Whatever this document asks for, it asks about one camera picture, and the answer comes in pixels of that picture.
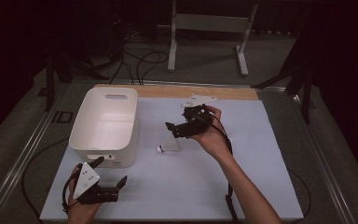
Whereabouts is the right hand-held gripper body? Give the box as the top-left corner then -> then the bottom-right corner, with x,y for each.
175,93 -> 217,138

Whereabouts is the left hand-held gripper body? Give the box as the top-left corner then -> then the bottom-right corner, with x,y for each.
73,161 -> 120,205

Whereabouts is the white feather shuttlecock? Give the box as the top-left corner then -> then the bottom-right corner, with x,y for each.
156,138 -> 181,154

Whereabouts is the white plastic storage bin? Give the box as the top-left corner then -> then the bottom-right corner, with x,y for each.
68,87 -> 139,169

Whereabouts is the person's right hand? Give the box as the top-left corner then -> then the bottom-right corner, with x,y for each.
189,105 -> 234,162

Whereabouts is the person's left hand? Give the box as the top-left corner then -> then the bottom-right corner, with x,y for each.
66,164 -> 102,217

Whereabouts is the black rectangular floor marker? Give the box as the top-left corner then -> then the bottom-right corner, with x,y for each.
50,110 -> 74,124

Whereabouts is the black metal stand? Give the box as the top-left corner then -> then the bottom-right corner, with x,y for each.
45,55 -> 110,113

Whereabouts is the white metal stand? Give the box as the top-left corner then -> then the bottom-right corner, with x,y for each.
167,0 -> 259,77

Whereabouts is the black tripod stand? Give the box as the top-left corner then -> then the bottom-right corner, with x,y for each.
251,31 -> 315,125

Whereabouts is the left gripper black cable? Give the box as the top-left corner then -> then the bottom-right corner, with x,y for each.
21,136 -> 82,220

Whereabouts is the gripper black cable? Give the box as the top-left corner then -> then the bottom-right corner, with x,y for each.
209,115 -> 241,224
21,136 -> 82,220

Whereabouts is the metal floor rail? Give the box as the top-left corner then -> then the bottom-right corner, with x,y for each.
0,82 -> 73,224
71,78 -> 288,92
292,92 -> 358,224

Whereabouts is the black floor cable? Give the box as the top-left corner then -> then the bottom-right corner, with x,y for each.
134,49 -> 171,87
108,36 -> 136,86
287,167 -> 312,224

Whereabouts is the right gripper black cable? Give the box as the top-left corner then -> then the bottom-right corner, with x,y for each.
209,115 -> 241,224

